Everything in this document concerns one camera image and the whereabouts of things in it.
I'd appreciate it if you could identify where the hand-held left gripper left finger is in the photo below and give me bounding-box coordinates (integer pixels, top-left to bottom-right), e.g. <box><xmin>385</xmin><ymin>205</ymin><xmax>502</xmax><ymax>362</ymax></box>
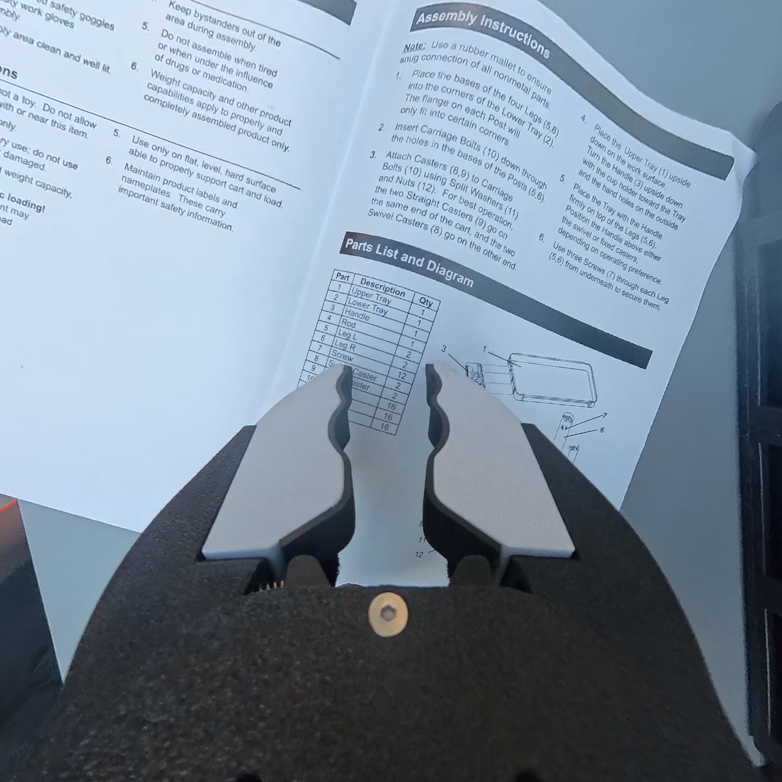
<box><xmin>202</xmin><ymin>365</ymin><xmax>356</xmax><ymax>579</ymax></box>

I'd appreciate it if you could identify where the white paper instruction manual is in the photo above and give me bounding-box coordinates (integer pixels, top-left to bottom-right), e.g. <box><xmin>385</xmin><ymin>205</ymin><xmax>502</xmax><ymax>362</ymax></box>
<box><xmin>0</xmin><ymin>0</ymin><xmax>759</xmax><ymax>589</ymax></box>

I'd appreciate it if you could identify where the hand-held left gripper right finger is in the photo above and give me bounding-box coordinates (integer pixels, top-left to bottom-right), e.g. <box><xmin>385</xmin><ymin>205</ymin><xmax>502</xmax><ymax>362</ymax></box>
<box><xmin>424</xmin><ymin>361</ymin><xmax>577</xmax><ymax>585</ymax></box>

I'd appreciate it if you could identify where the black jacket with red print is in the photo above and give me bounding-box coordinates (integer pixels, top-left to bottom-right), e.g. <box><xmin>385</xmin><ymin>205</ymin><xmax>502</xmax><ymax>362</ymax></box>
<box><xmin>0</xmin><ymin>492</ymin><xmax>66</xmax><ymax>737</ymax></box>

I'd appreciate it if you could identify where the grey desk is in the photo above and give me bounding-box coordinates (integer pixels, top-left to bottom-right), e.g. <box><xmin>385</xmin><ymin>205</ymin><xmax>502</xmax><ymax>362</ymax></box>
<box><xmin>17</xmin><ymin>0</ymin><xmax>782</xmax><ymax>768</ymax></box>

